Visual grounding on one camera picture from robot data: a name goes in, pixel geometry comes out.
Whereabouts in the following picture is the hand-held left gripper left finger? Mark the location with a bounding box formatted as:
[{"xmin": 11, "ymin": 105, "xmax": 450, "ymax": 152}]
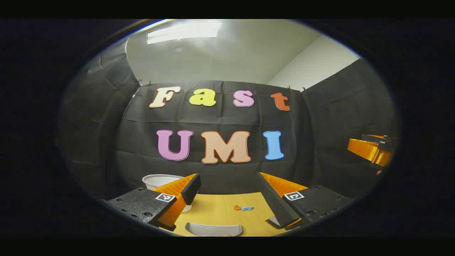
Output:
[{"xmin": 103, "ymin": 173, "xmax": 202, "ymax": 231}]

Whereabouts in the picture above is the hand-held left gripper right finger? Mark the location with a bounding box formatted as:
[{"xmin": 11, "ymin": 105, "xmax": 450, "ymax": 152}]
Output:
[{"xmin": 257, "ymin": 172, "xmax": 354, "ymax": 231}]

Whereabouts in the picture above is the white ribbed garbage bin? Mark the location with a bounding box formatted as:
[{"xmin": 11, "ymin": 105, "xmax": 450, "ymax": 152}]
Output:
[{"xmin": 142, "ymin": 174, "xmax": 192, "ymax": 213}]

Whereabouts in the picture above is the grey plastic dustpan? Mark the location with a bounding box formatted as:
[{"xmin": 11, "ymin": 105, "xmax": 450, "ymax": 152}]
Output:
[{"xmin": 185, "ymin": 222, "xmax": 243, "ymax": 237}]

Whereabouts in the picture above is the wooden desktop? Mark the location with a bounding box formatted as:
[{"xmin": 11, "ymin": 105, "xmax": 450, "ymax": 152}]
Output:
[{"xmin": 174, "ymin": 192, "xmax": 295, "ymax": 237}]

